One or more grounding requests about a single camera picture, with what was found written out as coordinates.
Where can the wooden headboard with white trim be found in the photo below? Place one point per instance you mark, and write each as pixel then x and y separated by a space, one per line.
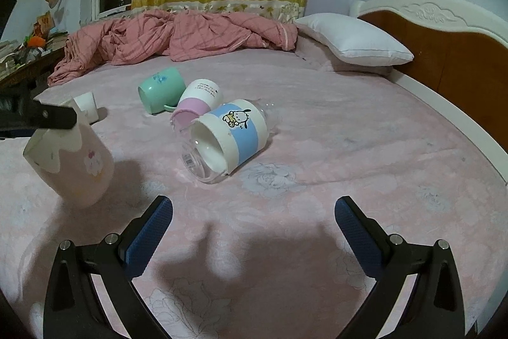
pixel 456 57

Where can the pale pink cartoon cup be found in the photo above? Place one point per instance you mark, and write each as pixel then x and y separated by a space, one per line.
pixel 85 164

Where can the small white cup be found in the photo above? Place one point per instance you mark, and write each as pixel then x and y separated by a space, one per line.
pixel 86 106

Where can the pink and white cup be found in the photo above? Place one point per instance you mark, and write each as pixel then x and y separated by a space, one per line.
pixel 194 100

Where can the pink checked blanket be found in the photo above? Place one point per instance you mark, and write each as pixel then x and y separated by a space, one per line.
pixel 174 39

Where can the pink floral bed sheet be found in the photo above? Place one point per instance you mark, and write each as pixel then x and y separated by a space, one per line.
pixel 317 148

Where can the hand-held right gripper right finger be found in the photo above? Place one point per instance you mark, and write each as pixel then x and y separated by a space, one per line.
pixel 357 233

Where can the mint green cup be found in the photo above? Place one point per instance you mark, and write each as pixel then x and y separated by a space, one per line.
pixel 160 88

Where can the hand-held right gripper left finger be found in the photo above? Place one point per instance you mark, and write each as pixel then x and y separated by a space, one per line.
pixel 150 233

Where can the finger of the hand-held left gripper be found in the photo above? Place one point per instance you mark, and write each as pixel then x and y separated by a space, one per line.
pixel 51 117

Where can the white pillow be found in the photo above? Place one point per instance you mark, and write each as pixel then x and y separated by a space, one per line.
pixel 353 39

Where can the blue banded cartoon cup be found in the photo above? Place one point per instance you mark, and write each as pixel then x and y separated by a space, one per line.
pixel 232 136

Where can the cluttered side table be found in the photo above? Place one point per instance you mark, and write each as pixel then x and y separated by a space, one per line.
pixel 24 49

